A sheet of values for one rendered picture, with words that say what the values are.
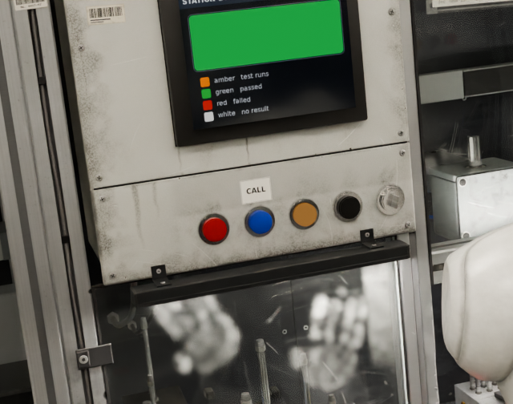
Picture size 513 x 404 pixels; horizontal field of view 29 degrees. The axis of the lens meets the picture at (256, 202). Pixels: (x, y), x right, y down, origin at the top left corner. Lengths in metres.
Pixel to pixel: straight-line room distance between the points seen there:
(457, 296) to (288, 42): 0.52
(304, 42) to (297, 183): 0.18
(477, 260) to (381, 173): 0.52
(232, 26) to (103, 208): 0.27
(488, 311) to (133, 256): 0.57
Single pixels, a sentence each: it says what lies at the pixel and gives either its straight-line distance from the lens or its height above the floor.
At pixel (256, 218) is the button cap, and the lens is 1.27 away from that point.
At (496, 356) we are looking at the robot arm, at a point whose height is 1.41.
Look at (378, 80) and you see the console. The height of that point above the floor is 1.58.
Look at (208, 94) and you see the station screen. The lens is 1.22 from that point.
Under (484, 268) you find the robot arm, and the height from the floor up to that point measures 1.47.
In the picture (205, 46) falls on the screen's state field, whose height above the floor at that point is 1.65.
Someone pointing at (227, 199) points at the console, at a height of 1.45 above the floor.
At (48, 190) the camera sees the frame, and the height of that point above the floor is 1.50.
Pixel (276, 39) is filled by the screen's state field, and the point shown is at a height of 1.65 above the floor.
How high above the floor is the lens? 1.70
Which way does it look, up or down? 12 degrees down
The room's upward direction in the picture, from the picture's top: 6 degrees counter-clockwise
